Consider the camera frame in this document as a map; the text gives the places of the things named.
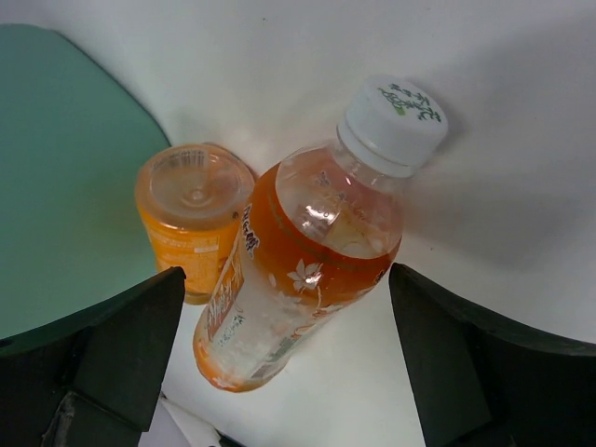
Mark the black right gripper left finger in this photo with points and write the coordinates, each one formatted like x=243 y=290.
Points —
x=92 y=378

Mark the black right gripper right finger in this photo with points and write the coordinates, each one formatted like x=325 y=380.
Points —
x=482 y=379

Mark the clear bottle orange flower label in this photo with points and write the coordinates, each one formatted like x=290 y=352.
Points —
x=319 y=231

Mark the green plastic bin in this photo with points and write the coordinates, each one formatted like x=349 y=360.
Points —
x=72 y=142

